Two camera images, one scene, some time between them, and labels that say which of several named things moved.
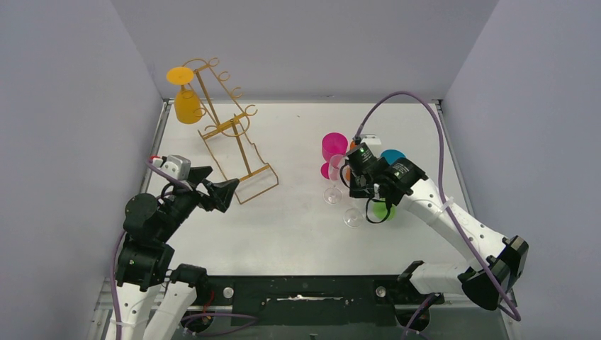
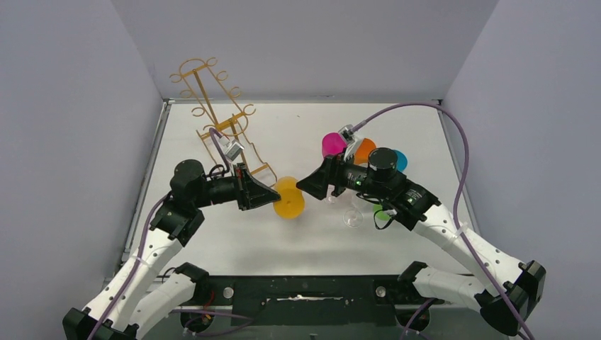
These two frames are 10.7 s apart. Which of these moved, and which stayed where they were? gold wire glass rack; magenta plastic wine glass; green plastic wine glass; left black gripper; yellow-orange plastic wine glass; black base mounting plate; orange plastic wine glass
Moved: yellow-orange plastic wine glass; left black gripper; orange plastic wine glass
Stayed: magenta plastic wine glass; black base mounting plate; gold wire glass rack; green plastic wine glass
